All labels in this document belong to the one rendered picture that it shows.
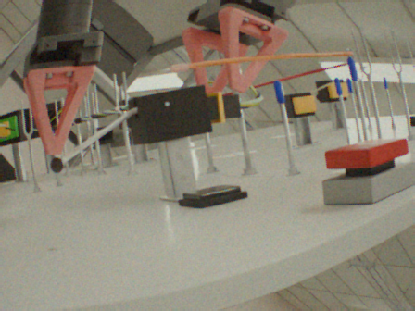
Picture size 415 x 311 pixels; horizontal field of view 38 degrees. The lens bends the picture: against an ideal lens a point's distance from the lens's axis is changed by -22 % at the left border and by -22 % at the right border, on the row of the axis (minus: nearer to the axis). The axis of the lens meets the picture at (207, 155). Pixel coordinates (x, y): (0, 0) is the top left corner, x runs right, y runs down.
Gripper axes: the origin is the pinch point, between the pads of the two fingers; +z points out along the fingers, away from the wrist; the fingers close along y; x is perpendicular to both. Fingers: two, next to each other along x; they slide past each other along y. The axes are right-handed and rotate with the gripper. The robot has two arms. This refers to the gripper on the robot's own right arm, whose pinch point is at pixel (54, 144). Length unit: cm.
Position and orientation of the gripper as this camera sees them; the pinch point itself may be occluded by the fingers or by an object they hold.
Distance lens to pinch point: 58.4
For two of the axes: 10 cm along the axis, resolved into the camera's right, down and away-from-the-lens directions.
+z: 0.2, 10.0, -0.1
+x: -9.1, 0.2, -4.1
